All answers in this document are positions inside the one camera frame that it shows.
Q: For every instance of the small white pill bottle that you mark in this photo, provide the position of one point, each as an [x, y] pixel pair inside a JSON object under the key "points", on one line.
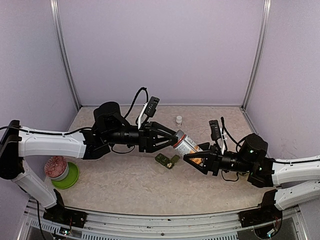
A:
{"points": [[179, 120]]}

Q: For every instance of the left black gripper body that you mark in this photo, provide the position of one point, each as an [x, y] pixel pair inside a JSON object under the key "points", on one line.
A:
{"points": [[144, 137]]}

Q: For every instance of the aluminium frame post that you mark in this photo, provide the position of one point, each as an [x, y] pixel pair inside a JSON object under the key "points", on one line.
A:
{"points": [[258, 53], [54, 5]]}

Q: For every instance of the green weekly pill organizer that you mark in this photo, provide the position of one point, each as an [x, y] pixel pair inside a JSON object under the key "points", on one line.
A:
{"points": [[164, 160]]}

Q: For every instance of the front aluminium rail base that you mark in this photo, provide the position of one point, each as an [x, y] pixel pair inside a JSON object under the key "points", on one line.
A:
{"points": [[112, 226]]}

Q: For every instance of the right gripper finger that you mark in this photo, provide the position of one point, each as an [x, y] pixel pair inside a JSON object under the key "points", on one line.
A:
{"points": [[203, 146], [200, 161]]}

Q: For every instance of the green plate left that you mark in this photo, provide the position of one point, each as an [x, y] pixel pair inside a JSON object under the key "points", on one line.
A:
{"points": [[70, 179]]}

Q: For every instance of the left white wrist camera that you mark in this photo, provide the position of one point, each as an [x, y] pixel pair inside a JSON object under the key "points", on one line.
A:
{"points": [[148, 111]]}

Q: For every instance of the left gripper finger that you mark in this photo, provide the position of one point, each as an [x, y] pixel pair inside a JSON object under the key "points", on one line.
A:
{"points": [[161, 130], [161, 143]]}

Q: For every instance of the left aluminium frame post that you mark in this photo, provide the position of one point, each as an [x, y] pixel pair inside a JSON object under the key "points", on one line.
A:
{"points": [[54, 5]]}

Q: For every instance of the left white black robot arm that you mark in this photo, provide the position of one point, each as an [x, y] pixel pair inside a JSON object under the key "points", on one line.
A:
{"points": [[19, 142]]}

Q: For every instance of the orange pill bottle grey cap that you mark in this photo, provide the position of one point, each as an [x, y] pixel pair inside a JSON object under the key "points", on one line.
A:
{"points": [[185, 145]]}

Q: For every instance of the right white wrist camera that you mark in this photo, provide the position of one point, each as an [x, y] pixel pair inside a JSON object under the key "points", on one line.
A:
{"points": [[218, 136]]}

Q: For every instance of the red patterned round tin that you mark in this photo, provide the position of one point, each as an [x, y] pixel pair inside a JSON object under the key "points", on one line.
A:
{"points": [[56, 168]]}

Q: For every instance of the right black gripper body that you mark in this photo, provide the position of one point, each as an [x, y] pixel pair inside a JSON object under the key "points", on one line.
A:
{"points": [[217, 159]]}

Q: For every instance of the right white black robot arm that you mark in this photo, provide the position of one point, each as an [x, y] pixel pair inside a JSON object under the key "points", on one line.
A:
{"points": [[295, 181]]}

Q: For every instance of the right aluminium frame post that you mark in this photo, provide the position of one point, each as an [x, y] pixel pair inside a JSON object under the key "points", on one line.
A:
{"points": [[258, 53]]}

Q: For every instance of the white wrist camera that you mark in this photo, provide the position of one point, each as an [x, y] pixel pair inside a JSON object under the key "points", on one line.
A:
{"points": [[148, 111], [218, 136]]}

